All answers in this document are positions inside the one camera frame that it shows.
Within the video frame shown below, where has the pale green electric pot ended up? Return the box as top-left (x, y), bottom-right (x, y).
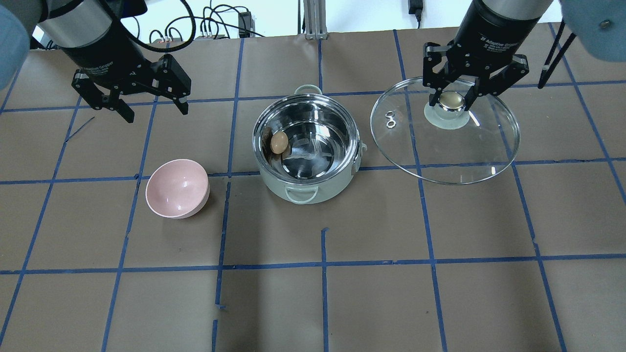
top-left (252, 85), bottom-right (367, 205)

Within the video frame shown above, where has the brown egg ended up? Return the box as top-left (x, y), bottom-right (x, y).
top-left (270, 131), bottom-right (289, 154)

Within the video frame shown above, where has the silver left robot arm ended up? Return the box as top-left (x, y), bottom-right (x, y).
top-left (0, 0), bottom-right (192, 123)

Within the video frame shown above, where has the glass pot lid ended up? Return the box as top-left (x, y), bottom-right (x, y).
top-left (370, 76), bottom-right (521, 185)

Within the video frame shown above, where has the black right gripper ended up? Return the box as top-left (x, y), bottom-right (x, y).
top-left (423, 2), bottom-right (535, 111)

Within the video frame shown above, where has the pink bowl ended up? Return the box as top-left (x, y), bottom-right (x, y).
top-left (145, 159), bottom-right (211, 219)

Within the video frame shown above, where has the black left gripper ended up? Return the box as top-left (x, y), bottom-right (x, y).
top-left (64, 23), bottom-right (192, 123)

